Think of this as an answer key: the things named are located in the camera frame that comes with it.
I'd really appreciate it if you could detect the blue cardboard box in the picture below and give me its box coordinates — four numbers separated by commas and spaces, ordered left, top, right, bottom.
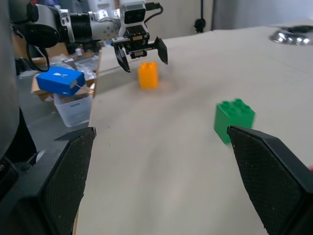
36, 66, 85, 96

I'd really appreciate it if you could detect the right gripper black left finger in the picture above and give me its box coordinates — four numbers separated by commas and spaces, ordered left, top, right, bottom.
0, 126, 97, 235

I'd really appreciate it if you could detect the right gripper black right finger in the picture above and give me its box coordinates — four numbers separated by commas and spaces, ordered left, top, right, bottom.
226, 125, 313, 235

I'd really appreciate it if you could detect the white plastic bin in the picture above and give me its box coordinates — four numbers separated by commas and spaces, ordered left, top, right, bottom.
53, 93, 93, 128

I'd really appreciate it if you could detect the silver metal bowl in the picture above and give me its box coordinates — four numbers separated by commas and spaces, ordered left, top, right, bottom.
268, 25, 313, 47

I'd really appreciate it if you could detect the green toy brick cube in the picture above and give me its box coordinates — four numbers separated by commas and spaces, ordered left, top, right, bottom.
214, 98, 256, 145

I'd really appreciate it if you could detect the large brown cardboard box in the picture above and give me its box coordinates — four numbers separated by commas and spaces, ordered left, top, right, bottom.
12, 34, 71, 60

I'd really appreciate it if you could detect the black wall plug with cable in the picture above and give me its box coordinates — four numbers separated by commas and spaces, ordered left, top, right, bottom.
194, 0, 207, 34

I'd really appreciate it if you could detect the clear plastic bag pile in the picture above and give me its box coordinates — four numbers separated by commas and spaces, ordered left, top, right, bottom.
50, 52, 101, 82

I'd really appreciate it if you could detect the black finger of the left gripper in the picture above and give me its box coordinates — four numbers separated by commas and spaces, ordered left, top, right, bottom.
114, 45, 131, 73
153, 36, 169, 65

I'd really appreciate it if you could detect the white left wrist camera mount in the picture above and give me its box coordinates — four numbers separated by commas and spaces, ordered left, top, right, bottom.
119, 1, 149, 37

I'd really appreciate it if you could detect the dark grey robot torso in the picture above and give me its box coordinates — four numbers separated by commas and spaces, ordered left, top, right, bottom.
0, 0, 37, 172

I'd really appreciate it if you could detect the orange toy brick cube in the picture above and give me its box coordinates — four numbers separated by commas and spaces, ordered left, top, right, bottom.
137, 61, 160, 89

